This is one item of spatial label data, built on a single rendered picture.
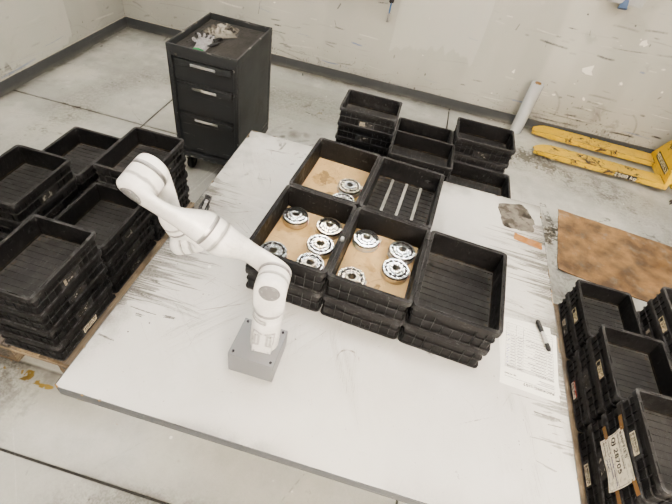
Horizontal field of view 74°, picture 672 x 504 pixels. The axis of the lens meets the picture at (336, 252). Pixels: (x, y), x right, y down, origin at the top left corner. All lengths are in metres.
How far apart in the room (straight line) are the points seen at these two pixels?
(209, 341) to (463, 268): 0.99
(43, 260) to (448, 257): 1.70
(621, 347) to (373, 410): 1.48
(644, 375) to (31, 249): 2.82
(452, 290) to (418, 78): 3.37
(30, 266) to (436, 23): 3.77
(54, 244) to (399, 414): 1.64
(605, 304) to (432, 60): 2.83
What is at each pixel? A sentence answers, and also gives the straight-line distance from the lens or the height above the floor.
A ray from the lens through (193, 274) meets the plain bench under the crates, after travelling 1.79.
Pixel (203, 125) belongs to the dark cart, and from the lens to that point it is 3.20.
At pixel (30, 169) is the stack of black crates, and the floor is 0.49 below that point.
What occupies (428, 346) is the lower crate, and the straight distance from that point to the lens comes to 1.65.
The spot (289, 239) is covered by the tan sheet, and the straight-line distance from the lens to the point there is 1.73.
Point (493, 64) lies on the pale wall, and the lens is 4.77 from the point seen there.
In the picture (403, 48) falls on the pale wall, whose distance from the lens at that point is 4.74.
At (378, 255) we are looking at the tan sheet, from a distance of 1.74.
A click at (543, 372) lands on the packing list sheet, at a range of 1.84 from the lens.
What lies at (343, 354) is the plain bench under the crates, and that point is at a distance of 1.59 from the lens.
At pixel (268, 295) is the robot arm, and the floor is 1.07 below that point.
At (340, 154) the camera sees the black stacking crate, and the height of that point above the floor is 0.88.
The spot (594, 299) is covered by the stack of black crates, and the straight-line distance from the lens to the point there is 2.94.
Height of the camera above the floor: 2.04
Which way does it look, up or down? 45 degrees down
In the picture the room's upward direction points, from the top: 12 degrees clockwise
